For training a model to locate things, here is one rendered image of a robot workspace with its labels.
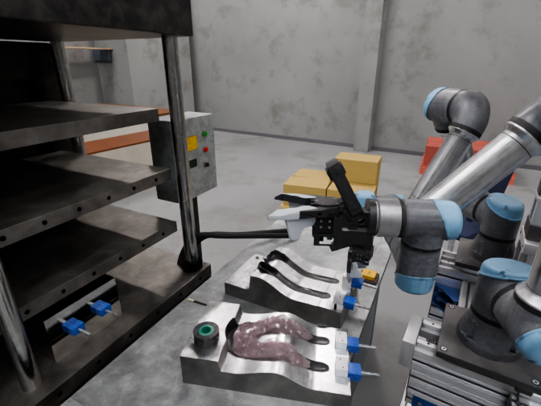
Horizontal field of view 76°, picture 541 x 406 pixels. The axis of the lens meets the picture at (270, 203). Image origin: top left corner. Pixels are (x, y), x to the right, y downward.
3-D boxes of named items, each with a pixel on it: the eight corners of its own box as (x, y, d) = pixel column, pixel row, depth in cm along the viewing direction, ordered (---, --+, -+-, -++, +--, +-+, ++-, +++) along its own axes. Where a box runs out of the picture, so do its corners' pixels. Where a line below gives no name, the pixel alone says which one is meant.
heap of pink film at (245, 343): (313, 331, 118) (314, 312, 115) (310, 374, 102) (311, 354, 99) (240, 322, 122) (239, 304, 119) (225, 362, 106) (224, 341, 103)
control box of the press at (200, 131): (230, 337, 232) (217, 113, 177) (203, 370, 207) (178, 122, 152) (204, 326, 241) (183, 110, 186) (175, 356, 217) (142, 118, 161)
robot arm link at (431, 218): (460, 251, 63) (469, 209, 60) (398, 249, 64) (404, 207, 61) (443, 232, 71) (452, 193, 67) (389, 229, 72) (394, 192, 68)
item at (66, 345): (122, 314, 137) (114, 277, 130) (56, 363, 115) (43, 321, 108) (45, 280, 158) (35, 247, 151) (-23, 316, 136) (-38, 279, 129)
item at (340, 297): (370, 310, 127) (372, 299, 125) (368, 319, 123) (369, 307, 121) (336, 300, 133) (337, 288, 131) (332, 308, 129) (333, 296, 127)
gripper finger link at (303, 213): (304, 221, 60) (342, 214, 64) (304, 213, 59) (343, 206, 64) (289, 214, 64) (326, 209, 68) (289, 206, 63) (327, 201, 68)
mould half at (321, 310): (357, 293, 147) (360, 266, 142) (339, 333, 126) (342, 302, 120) (254, 264, 168) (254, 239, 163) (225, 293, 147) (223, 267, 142)
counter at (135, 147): (188, 175, 565) (184, 132, 539) (67, 217, 410) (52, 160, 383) (162, 169, 598) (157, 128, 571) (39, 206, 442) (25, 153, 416)
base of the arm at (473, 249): (514, 252, 132) (521, 229, 128) (515, 271, 120) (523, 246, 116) (469, 242, 139) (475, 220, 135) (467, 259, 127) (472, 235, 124)
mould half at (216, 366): (346, 341, 122) (348, 316, 117) (348, 409, 98) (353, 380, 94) (211, 324, 130) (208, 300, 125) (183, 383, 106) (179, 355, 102)
